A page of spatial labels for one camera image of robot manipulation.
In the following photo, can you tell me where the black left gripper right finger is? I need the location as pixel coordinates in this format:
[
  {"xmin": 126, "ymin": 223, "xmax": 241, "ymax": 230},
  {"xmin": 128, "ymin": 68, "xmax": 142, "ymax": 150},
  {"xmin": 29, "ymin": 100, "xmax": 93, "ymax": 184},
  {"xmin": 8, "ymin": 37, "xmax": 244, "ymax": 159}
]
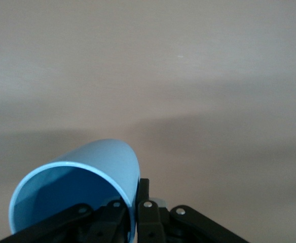
[{"xmin": 136, "ymin": 178, "xmax": 250, "ymax": 243}]

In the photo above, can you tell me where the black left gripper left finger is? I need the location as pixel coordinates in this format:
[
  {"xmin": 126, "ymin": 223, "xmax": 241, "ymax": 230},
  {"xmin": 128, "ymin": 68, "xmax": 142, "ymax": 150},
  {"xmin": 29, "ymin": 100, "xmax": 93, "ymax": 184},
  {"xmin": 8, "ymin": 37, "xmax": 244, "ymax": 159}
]
[{"xmin": 0, "ymin": 199, "xmax": 129, "ymax": 243}]

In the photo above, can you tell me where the blue plastic cup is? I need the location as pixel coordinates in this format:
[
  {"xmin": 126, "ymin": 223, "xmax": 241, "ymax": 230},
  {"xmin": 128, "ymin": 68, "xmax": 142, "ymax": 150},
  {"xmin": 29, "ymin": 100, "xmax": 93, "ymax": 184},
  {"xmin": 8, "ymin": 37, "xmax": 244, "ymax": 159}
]
[{"xmin": 8, "ymin": 138, "xmax": 142, "ymax": 243}]

